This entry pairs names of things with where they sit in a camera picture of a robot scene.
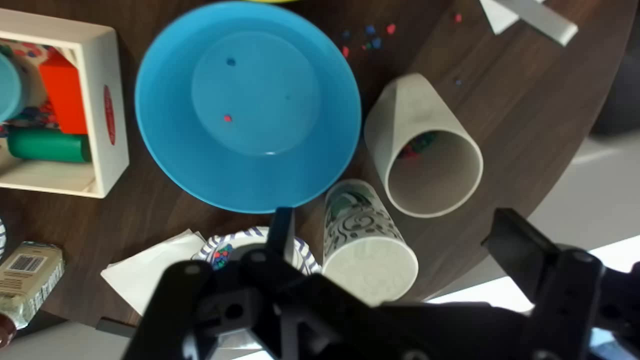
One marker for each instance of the orange toy piece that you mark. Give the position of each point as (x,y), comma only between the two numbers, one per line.
(65,92)

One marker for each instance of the light wooden box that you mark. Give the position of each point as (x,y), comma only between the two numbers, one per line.
(106,112)

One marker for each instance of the white paper napkin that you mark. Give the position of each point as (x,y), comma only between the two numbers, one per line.
(533,21)
(151,267)

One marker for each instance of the printed white paper coffee cup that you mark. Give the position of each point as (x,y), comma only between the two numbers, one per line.
(362,246)

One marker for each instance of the beige ceramic mug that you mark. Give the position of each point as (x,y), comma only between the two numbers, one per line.
(412,112)

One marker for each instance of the glass jar with brown lid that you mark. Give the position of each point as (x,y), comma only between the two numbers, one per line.
(27,273)

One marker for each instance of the green toy cylinder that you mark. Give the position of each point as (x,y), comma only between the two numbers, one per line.
(51,147)

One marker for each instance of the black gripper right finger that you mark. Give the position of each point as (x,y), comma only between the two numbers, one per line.
(533,261)

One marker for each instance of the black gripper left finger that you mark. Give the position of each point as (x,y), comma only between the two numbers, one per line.
(283,233)

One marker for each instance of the blue plastic bowl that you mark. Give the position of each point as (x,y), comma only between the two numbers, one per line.
(246,101)

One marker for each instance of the small patterned bowl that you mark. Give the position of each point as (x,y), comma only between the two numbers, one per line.
(230,242)

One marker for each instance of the teal toy piece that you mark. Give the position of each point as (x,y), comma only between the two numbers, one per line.
(13,87)

